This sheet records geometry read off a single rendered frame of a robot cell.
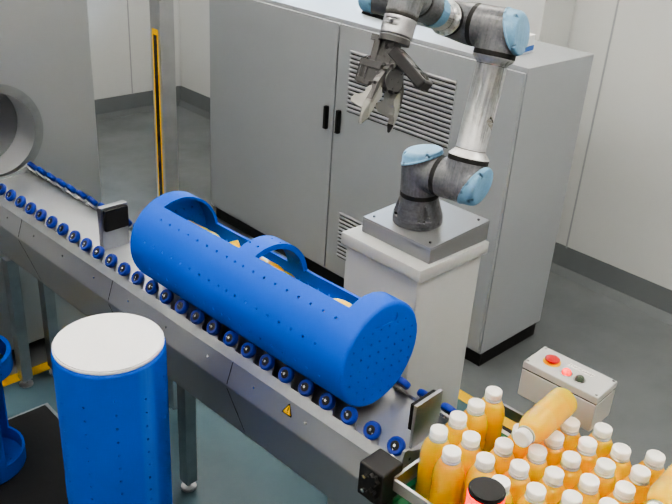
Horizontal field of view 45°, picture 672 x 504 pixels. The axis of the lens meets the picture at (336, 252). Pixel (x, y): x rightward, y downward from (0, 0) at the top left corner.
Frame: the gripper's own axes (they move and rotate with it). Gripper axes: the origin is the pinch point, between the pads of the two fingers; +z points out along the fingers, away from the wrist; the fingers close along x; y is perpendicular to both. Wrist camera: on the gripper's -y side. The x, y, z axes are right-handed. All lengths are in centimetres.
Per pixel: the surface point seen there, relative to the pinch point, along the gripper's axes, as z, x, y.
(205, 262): 47, -8, 46
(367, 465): 70, 4, -24
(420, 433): 66, -18, -24
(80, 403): 84, 23, 46
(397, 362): 55, -24, -10
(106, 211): 49, -25, 107
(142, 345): 68, 11, 43
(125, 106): 35, -326, 457
